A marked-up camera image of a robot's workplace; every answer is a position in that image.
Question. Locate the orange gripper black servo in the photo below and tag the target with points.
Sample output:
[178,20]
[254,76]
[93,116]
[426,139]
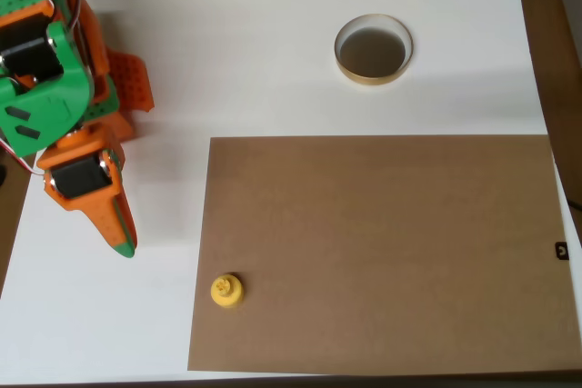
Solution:
[82,179]

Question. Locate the small yellow plastic peg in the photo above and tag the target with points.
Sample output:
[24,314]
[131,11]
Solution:
[227,297]

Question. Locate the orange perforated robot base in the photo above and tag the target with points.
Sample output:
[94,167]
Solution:
[132,79]

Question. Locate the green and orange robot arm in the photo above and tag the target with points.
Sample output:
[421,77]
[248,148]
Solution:
[45,102]

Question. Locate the gold-rimmed round bowl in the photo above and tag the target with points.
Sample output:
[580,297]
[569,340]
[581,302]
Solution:
[391,65]

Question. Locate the large white paper sheet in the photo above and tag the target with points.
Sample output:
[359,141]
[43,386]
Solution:
[273,102]

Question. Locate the brown cardboard sheet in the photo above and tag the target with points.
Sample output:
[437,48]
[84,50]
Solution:
[386,247]

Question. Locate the small black tag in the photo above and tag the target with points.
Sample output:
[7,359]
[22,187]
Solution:
[562,251]

